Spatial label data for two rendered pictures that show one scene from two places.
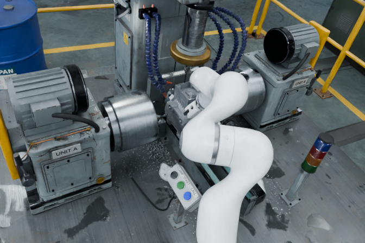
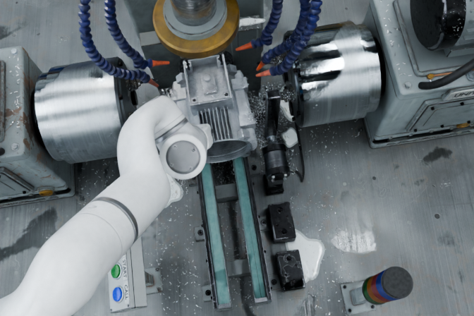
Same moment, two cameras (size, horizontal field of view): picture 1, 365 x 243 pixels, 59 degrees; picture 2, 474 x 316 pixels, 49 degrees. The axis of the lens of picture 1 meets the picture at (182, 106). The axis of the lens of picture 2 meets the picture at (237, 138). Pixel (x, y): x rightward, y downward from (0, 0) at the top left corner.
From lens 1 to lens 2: 0.85 m
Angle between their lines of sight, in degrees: 33
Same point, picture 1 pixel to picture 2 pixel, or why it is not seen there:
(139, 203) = not seen: hidden behind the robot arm
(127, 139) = (71, 156)
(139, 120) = (88, 132)
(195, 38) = (186, 11)
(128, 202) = not seen: hidden behind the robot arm
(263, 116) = (378, 129)
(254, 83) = (352, 82)
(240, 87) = (49, 298)
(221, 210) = not seen: outside the picture
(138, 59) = not seen: outside the picture
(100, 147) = (20, 166)
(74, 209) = (13, 220)
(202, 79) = (123, 151)
